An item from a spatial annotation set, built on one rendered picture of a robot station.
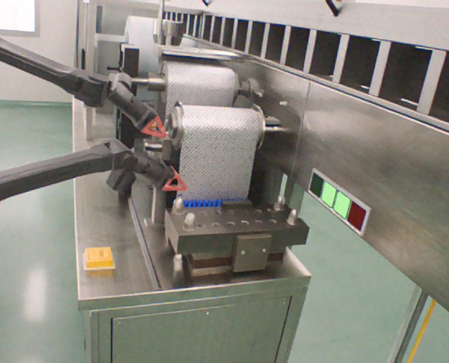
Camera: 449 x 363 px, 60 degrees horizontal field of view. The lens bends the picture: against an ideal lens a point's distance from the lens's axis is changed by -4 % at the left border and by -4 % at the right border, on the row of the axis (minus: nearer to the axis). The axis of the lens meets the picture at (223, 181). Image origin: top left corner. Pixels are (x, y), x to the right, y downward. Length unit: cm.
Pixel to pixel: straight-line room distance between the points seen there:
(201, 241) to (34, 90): 588
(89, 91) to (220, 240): 53
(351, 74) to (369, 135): 20
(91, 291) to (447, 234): 81
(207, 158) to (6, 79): 578
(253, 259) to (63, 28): 582
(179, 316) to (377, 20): 89
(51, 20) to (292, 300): 591
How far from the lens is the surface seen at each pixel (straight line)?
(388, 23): 97
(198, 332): 123
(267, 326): 131
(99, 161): 106
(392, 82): 99
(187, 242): 109
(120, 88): 115
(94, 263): 116
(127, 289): 109
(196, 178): 124
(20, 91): 683
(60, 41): 668
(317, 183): 112
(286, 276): 122
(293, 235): 122
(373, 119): 96
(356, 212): 99
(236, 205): 125
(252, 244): 114
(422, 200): 85
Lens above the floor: 157
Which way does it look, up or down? 22 degrees down
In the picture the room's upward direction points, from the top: 8 degrees clockwise
